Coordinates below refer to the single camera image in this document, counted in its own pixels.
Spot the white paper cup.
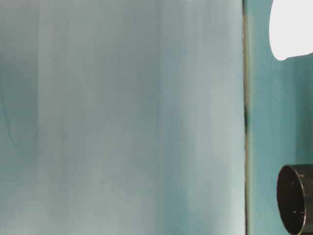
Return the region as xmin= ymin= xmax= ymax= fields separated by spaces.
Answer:
xmin=269 ymin=0 xmax=313 ymax=61

